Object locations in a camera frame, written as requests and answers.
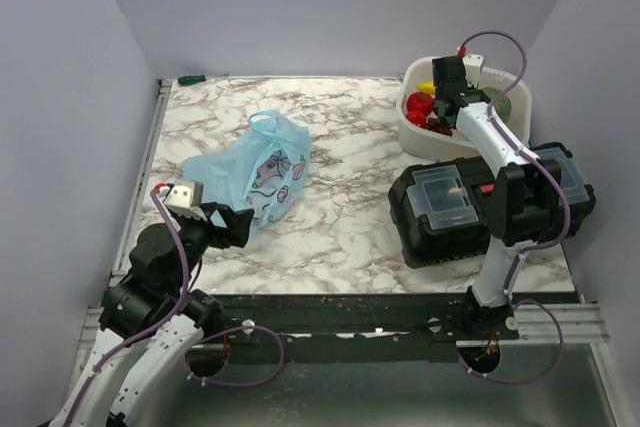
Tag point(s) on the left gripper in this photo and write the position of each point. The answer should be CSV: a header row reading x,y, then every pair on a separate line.
x,y
237,229

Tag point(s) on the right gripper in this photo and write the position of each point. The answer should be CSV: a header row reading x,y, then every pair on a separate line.
x,y
468,88

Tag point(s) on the small yellow fake fruit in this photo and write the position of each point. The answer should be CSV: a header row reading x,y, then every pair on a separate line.
x,y
427,87

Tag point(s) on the red fake tomato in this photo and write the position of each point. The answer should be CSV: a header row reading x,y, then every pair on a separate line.
x,y
420,102

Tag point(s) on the dark red fake fruit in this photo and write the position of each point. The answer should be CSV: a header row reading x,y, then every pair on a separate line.
x,y
437,126

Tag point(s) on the orange red fake pepper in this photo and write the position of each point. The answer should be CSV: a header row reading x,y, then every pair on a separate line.
x,y
417,118

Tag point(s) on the green fake melon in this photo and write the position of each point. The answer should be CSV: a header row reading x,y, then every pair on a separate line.
x,y
503,106

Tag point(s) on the blue plastic bag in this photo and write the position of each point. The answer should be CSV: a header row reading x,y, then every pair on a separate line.
x,y
263,170

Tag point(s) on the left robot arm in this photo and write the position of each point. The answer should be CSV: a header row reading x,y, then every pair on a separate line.
x,y
151,318

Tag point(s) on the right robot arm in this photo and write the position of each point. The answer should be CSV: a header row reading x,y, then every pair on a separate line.
x,y
526,203

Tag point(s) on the black tool box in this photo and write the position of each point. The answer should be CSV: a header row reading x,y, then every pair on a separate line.
x,y
438,209

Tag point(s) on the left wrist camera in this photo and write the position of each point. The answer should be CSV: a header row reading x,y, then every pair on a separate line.
x,y
182,198

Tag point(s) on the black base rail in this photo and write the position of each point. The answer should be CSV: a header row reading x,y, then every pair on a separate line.
x,y
351,328

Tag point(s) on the green handled screwdriver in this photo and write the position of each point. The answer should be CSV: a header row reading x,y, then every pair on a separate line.
x,y
190,80

